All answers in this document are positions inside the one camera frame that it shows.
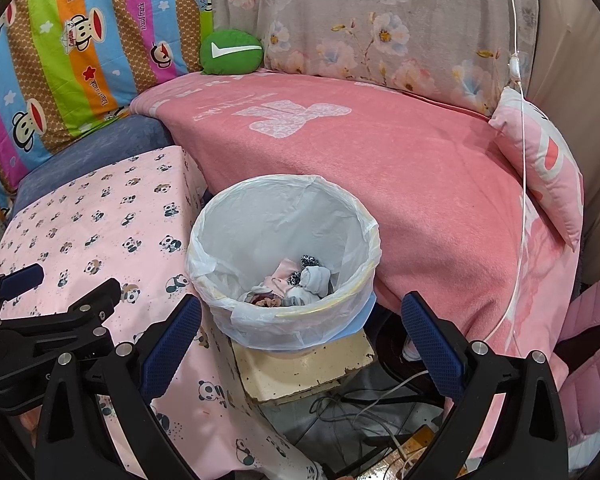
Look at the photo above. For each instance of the pink panda print tablecloth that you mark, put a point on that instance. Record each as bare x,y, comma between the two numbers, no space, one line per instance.
80,210

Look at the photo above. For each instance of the white lined waste bin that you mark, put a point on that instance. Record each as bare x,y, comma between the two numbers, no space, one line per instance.
260,220

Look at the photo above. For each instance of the pink printed pillow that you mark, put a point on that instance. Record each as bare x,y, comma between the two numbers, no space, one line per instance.
540,160

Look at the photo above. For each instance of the pale grey sock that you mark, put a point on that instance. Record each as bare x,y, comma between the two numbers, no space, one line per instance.
315,282

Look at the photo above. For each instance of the light pink cloth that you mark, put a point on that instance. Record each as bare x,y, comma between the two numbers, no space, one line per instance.
280,275

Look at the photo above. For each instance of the tan scrunchie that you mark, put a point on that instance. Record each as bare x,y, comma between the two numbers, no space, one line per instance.
267,301

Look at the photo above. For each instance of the cream wooden stool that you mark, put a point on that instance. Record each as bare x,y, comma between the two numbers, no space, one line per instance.
300,370

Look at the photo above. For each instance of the pink blanket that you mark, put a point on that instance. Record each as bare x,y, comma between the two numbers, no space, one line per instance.
380,160

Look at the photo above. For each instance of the blue sofa cushion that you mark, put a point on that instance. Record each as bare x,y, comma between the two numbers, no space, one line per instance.
130,140

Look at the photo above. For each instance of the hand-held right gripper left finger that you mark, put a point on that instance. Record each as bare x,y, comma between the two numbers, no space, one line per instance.
172,340

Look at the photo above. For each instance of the striped monkey print pillow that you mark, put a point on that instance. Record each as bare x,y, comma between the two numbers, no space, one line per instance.
80,60

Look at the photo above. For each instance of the beige cloth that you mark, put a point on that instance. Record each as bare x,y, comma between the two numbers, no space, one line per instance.
580,110

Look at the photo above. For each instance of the green round pillow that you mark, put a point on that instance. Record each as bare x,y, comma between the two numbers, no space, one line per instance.
230,62

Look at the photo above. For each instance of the pale grey cloth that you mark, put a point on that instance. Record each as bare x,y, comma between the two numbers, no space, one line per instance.
292,301

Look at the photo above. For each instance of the leopard print cloth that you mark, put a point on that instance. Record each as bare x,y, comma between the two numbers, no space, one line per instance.
310,261

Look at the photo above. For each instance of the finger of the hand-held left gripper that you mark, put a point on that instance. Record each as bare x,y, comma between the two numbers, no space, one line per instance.
22,280
95,300

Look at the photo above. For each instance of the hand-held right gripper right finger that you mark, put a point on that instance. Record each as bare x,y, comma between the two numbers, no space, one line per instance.
432,345

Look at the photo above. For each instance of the grey floral cloth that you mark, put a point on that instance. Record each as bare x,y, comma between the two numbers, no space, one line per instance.
380,10

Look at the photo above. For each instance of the pink padded chair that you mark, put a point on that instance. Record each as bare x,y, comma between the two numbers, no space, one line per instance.
595,360

